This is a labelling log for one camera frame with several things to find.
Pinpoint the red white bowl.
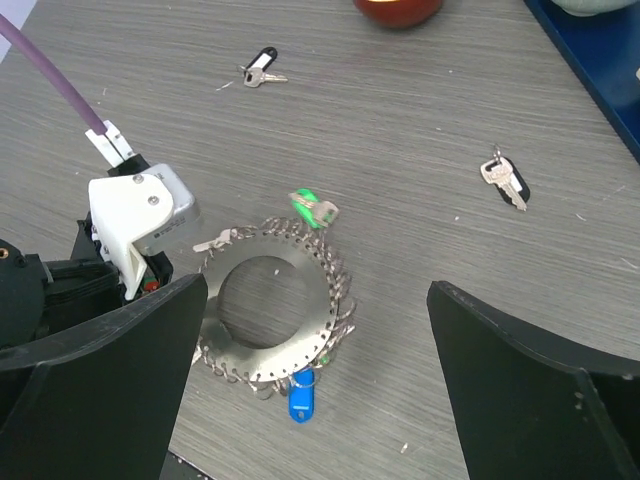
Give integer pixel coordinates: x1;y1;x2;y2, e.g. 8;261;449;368
353;0;444;29

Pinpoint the blue tray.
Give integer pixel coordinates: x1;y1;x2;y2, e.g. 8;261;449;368
525;1;639;158

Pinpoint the key with black-white tag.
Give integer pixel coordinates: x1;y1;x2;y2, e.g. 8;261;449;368
237;46;288;88

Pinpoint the key with black tag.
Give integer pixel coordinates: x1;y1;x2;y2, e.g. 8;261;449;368
479;145;531;211

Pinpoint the light green bowl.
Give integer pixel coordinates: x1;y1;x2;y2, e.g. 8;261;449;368
552;0;638;17

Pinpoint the blue key tag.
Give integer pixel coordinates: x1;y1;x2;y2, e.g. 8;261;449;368
288;367;316;424

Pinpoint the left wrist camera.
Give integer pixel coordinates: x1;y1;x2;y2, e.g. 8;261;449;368
85;120;201;301

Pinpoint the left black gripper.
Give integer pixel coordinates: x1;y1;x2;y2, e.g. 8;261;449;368
0;212;176;351

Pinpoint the metal key organizer disc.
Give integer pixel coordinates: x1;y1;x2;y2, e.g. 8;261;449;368
191;217;356;400

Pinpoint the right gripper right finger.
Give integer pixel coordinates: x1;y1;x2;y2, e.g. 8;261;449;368
426;281;639;480

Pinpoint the silver key on disc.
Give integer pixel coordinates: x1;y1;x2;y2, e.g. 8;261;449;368
192;228;237;253

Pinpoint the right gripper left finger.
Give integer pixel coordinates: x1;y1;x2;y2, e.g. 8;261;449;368
1;274;208;479

